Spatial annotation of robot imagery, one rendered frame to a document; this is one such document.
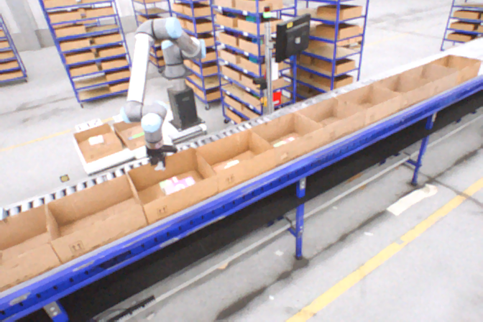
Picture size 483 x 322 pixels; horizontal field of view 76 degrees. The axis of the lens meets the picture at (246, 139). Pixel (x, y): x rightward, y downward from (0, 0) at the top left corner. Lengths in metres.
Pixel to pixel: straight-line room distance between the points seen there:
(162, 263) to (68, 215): 0.55
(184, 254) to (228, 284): 0.68
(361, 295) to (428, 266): 0.58
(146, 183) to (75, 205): 0.37
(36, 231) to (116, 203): 0.39
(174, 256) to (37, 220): 0.70
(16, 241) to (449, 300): 2.56
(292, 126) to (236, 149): 0.47
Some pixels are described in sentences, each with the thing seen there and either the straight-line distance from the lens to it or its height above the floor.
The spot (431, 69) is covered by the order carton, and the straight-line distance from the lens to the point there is 3.36.
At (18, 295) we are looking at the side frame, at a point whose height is 0.91.
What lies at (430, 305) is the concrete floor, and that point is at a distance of 2.56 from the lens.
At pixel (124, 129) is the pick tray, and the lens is 2.93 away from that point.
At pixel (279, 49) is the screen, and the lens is 2.53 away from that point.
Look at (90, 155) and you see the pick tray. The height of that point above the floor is 0.81.
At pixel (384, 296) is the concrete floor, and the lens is 2.50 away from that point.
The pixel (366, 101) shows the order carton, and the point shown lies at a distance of 2.79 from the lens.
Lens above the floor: 2.03
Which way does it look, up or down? 31 degrees down
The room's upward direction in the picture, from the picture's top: 4 degrees counter-clockwise
